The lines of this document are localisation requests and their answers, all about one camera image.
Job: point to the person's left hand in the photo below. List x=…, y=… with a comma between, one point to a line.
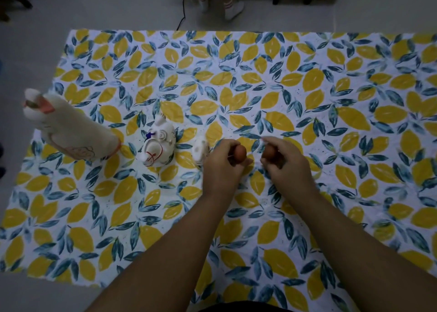
x=218, y=171

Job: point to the person's right hand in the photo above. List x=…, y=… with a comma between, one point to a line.
x=293, y=171

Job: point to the person's left thumb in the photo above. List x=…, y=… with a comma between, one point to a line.
x=243, y=164

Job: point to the person's right thumb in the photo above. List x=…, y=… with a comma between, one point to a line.
x=270, y=165

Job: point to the brown egg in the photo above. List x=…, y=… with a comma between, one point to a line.
x=268, y=152
x=240, y=152

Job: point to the person's left forearm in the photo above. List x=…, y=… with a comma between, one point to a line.
x=170, y=260

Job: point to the person's right forearm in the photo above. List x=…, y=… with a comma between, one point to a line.
x=358, y=257

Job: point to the small white ceramic figurine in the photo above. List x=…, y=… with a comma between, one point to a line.
x=199, y=150

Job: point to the lemon leaf print tablecloth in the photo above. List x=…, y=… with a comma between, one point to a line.
x=307, y=100

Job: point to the white ceramic rabbit figurine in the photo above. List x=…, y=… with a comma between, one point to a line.
x=157, y=144

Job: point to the large white ceramic chicken figurine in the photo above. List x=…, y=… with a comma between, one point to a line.
x=71, y=131

